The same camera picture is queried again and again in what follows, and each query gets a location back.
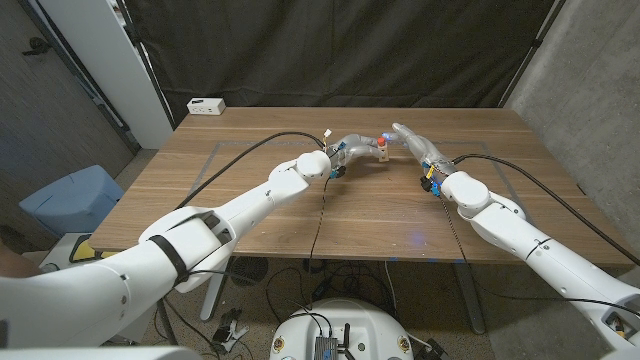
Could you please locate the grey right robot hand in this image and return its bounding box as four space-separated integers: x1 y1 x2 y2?
382 122 457 180

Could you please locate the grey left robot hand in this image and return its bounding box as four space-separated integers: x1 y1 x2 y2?
327 133 389 174

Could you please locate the black backdrop stand pole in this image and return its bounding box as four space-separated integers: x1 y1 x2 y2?
499 0 569 108
115 0 176 130

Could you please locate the white power strip box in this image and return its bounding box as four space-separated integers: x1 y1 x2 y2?
186 97 227 116

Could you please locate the grey table leg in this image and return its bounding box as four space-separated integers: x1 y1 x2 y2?
452 262 486 335

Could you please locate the round black floor fan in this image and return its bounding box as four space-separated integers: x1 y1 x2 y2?
229 256 269 288

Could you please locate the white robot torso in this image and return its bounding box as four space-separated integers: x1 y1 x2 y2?
269 298 415 360

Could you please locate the small black device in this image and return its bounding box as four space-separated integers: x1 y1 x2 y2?
424 338 451 360

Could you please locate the grey electronics box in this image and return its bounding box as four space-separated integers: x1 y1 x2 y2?
313 335 339 360

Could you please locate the white table leg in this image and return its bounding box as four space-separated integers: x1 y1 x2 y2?
199 259 230 322

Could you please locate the black white floor gadget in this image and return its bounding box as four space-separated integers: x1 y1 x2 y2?
209 308 250 355

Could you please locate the white pillar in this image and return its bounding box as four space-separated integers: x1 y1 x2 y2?
37 0 174 150

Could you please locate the blue plastic bin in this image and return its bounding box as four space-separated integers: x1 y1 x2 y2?
18 164 125 239

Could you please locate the yellow black object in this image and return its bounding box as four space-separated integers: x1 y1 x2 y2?
69 235 121 264

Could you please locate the person's bare leg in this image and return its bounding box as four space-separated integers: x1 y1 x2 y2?
0 239 41 279

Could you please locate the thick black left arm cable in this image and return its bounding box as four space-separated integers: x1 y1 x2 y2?
157 131 326 346

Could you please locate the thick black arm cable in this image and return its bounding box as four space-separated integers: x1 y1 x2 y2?
157 131 326 346
452 153 640 269

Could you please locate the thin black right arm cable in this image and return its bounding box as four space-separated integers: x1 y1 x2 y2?
439 197 640 319

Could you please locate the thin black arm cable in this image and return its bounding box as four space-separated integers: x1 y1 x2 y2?
439 197 640 319
187 175 332 279

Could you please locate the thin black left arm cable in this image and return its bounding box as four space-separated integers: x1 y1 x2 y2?
187 175 332 279

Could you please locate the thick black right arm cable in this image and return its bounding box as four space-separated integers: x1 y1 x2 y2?
452 153 640 269

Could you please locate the tangle of black floor cables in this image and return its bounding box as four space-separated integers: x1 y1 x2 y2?
264 258 396 321

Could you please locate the black door handle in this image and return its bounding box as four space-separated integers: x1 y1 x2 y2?
21 37 51 56

